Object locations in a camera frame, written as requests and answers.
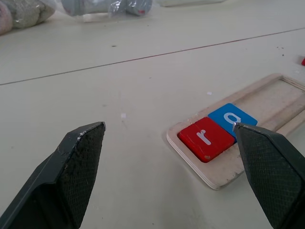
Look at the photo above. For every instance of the wooden letter tray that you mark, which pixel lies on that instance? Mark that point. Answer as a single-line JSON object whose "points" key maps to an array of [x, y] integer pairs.
{"points": [[214, 171]]}

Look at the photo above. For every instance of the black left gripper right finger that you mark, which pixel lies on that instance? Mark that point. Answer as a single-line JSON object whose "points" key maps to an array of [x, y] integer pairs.
{"points": [[274, 171]]}

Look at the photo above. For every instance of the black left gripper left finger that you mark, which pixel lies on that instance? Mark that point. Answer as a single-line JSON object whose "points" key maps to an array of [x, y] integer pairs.
{"points": [[59, 181]]}

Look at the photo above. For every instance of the plastic bag with pink cloth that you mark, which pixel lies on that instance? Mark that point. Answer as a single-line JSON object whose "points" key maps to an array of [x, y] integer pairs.
{"points": [[23, 14]]}

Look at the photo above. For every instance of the small red object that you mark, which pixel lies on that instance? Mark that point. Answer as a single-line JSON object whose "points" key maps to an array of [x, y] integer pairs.
{"points": [[303, 61]]}

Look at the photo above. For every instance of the red letter r tile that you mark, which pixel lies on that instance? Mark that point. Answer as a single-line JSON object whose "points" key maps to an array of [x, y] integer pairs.
{"points": [[202, 145]]}

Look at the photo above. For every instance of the blue letter tile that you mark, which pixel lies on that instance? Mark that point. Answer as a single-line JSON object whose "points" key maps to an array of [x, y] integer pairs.
{"points": [[224, 114]]}

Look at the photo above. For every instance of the plastic bag with grey items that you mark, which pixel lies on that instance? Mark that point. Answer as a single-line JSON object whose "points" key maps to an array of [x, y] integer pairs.
{"points": [[102, 7]]}

